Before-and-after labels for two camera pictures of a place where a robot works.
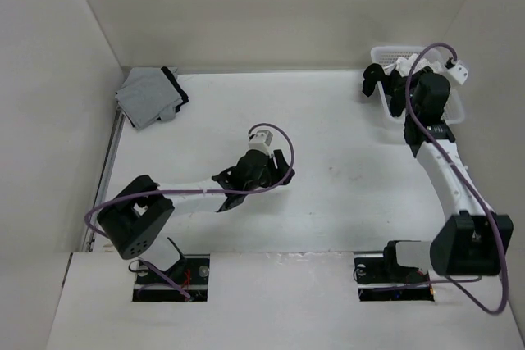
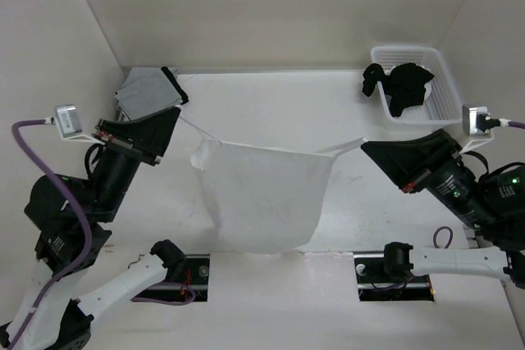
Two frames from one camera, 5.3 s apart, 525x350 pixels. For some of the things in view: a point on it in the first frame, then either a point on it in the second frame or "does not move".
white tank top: [405, 65] -> [266, 199]
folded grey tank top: [147, 96] does not move
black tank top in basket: [396, 84] does not move
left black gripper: [278, 169] -> [152, 134]
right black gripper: [416, 77] -> [411, 158]
